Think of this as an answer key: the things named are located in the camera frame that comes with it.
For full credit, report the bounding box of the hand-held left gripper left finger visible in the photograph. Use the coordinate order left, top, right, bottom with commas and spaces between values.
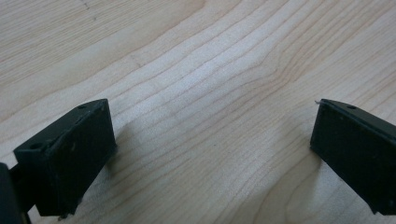
8, 98, 119, 218

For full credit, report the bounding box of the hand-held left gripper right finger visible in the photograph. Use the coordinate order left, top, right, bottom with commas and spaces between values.
309, 98, 396, 217

